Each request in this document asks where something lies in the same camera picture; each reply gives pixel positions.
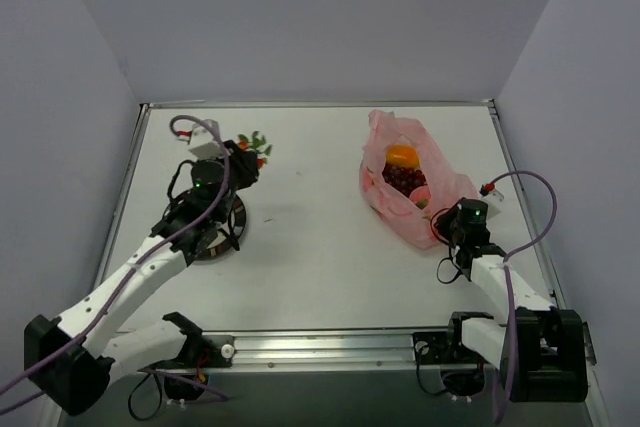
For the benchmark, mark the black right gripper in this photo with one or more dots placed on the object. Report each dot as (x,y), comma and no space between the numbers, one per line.
(447,228)

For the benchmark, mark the pink fake peach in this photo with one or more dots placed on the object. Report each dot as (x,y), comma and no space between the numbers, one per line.
(420,195)

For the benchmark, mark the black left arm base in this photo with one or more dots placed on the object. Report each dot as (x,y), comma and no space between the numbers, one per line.
(200,362)

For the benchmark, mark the orange fake fruit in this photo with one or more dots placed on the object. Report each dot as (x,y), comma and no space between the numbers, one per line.
(401,155)

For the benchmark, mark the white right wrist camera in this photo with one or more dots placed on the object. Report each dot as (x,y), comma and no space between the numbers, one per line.
(493,198)

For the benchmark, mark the dark red fake grapes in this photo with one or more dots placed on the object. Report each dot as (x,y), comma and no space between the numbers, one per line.
(403,179)

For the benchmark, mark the pink plastic bag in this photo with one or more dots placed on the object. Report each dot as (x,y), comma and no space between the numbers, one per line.
(411,222)

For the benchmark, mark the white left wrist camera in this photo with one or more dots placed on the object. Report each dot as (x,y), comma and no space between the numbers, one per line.
(202,144)

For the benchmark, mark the black rimmed round plate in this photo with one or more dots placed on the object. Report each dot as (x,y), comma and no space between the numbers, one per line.
(232,227)

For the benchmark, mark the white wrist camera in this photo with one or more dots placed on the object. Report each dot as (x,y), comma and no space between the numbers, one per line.
(202,144)
(493,198)

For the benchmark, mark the aluminium front rail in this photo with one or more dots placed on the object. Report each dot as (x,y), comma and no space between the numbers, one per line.
(321,350)

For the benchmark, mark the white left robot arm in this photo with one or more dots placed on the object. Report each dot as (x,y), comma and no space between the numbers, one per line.
(74,357)

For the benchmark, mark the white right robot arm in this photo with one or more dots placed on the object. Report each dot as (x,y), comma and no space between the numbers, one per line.
(538,352)

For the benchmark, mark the red fake cherry tomatoes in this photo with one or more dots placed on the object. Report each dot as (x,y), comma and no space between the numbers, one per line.
(258,144)

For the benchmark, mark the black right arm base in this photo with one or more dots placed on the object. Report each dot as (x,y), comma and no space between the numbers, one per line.
(465,379)

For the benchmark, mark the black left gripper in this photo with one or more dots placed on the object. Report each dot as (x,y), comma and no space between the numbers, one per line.
(245,165)

